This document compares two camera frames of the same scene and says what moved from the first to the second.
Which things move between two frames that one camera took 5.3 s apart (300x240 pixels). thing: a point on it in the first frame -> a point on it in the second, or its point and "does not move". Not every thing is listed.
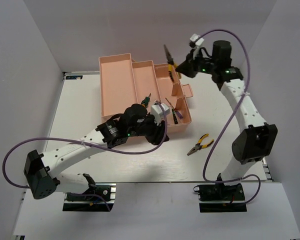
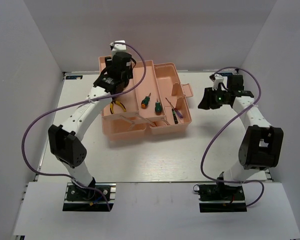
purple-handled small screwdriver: (180, 115) does not move
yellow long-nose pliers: (198, 147) -> (114, 100)
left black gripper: (158, 136) -> (129, 74)
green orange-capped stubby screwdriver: (146, 101) does not move
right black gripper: (188, 67) -> (207, 102)
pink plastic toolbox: (124, 81) does not move
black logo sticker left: (73, 77) does not move
